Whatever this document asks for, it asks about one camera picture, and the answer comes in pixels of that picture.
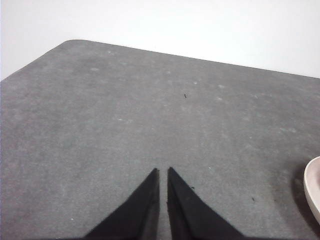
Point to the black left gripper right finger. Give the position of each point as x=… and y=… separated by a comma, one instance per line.
x=192, y=220

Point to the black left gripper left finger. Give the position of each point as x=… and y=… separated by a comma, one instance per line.
x=137, y=220

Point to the white round plate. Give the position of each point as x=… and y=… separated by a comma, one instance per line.
x=311, y=190

